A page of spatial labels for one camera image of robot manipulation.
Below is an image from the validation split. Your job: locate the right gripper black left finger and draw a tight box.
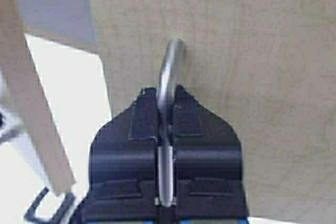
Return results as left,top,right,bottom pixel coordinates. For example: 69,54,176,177
83,88,159,223

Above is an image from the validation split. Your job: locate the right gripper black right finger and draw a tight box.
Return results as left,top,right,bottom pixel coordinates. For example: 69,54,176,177
172,85,249,223

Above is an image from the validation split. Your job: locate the door handle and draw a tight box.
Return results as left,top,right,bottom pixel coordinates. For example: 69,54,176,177
156,38,186,208

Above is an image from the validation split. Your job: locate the cabinet door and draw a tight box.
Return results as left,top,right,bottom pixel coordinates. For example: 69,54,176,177
89,0,335,223
1,0,75,196

